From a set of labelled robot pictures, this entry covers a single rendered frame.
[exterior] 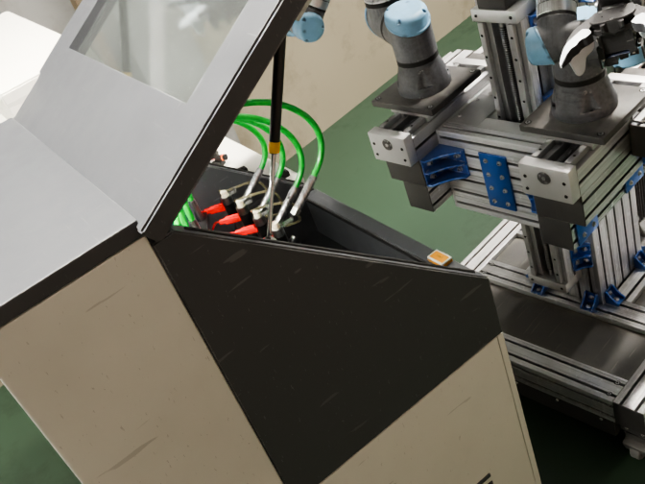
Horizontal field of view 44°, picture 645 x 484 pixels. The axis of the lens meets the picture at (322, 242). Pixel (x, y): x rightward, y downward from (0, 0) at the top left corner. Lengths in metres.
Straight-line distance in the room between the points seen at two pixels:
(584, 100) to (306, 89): 2.66
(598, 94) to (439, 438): 0.85
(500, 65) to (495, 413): 0.89
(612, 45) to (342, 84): 3.28
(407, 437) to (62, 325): 0.82
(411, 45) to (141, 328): 1.21
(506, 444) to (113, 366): 1.06
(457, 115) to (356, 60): 2.40
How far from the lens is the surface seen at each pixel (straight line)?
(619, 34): 1.41
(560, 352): 2.56
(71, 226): 1.28
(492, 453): 2.00
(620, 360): 2.52
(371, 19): 2.33
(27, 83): 1.85
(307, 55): 4.41
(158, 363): 1.32
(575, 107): 1.95
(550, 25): 1.63
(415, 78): 2.23
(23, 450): 3.49
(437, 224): 3.53
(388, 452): 1.74
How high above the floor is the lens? 2.05
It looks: 34 degrees down
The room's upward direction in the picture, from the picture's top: 22 degrees counter-clockwise
